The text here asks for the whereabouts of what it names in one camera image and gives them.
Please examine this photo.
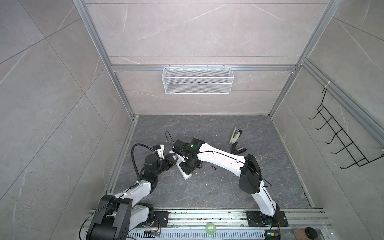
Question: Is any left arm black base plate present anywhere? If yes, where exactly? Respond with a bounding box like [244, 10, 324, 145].
[142, 211, 170, 228]

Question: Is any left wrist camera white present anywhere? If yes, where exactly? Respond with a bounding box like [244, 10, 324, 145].
[153, 144, 165, 159]

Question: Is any black round knob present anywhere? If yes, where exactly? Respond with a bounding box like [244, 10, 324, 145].
[305, 227, 319, 240]

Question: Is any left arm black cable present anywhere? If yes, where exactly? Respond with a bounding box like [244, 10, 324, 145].
[131, 143, 155, 182]

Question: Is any aluminium mounting rail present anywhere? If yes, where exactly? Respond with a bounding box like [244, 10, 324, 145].
[86, 208, 334, 231]

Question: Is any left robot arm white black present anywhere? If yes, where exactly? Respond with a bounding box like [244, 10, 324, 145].
[85, 153, 177, 240]

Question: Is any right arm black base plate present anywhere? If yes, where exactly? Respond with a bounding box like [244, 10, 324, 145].
[246, 211, 289, 227]

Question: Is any white wire mesh basket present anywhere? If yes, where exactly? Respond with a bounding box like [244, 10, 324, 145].
[162, 67, 235, 95]

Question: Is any white remote control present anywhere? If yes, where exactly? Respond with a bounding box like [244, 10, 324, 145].
[169, 151, 194, 181]

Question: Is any black wire hook rack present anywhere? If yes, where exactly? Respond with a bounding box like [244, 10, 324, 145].
[308, 88, 384, 170]

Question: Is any green circuit board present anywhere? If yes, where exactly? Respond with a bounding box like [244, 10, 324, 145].
[265, 231, 281, 240]

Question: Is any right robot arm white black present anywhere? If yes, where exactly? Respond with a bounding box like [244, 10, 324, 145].
[170, 139, 280, 225]

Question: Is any black stapler base piece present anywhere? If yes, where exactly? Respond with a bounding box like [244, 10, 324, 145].
[231, 142, 247, 155]

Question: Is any green round sticker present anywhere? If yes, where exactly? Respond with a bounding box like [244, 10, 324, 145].
[205, 223, 217, 236]

